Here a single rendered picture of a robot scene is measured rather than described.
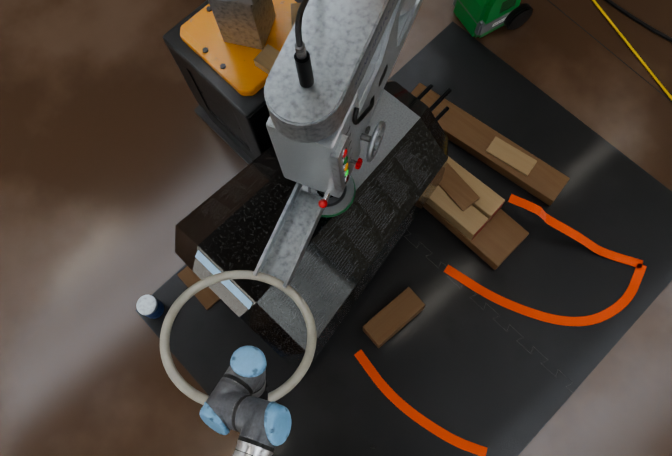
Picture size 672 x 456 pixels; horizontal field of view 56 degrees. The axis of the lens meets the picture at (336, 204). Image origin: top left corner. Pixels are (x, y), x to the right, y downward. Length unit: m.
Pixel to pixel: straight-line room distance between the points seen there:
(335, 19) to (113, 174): 2.16
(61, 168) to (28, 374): 1.12
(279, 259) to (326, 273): 0.39
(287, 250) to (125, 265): 1.49
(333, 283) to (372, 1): 1.19
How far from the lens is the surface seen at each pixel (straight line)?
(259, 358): 1.70
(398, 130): 2.64
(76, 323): 3.56
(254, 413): 1.59
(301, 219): 2.24
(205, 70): 2.97
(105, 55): 4.12
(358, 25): 1.83
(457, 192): 3.19
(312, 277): 2.52
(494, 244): 3.26
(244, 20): 2.76
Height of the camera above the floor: 3.19
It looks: 70 degrees down
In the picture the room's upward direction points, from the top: 9 degrees counter-clockwise
